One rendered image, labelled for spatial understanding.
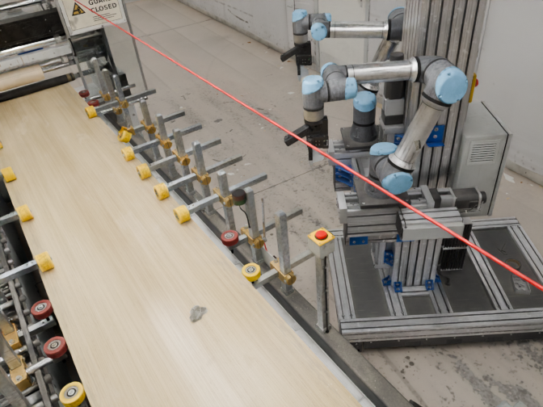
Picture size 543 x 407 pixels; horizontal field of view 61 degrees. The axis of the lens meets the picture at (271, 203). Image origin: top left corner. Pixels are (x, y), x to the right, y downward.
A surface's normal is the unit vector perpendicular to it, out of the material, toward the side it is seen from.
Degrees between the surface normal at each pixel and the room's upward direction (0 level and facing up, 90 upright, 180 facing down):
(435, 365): 0
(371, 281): 0
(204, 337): 0
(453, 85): 83
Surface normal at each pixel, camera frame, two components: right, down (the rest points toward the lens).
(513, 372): -0.08, -0.79
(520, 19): -0.86, 0.37
